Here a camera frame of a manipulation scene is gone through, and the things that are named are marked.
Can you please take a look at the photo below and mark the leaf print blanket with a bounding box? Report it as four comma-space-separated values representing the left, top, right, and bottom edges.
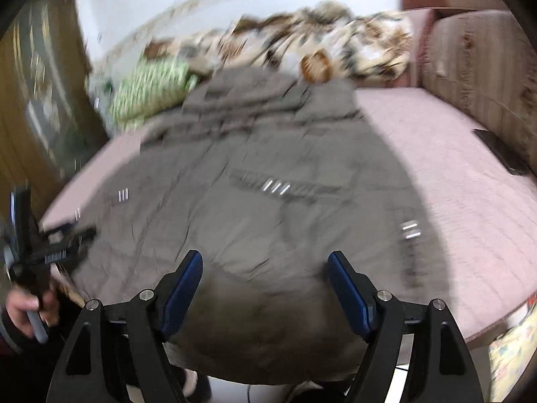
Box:
142, 1, 413, 85

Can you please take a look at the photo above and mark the black smartphone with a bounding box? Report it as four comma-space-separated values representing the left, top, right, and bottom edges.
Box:
472, 129, 530, 176

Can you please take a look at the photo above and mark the striped brown sofa cushion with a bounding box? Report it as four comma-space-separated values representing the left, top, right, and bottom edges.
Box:
421, 10, 536, 170

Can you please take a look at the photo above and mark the yellow floral bedsheet edge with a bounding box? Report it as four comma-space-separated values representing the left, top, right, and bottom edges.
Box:
489, 296, 536, 402

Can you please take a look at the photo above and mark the person left hand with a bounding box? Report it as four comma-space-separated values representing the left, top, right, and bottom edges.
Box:
5, 282, 59, 339

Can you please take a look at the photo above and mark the dark wooden glass cabinet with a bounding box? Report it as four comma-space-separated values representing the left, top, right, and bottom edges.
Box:
1, 0, 108, 220

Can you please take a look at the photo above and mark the pink quilted mattress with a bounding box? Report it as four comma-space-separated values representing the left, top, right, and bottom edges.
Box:
42, 88, 536, 339

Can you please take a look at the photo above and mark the grey quilted puffer jacket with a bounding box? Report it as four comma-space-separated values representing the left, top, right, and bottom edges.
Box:
71, 69, 450, 385

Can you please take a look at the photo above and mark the red brown sofa headboard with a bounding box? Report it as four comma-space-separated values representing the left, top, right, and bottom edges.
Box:
388, 0, 508, 87

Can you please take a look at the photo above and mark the green checkered pillow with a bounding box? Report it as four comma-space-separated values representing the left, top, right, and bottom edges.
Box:
109, 57, 200, 132

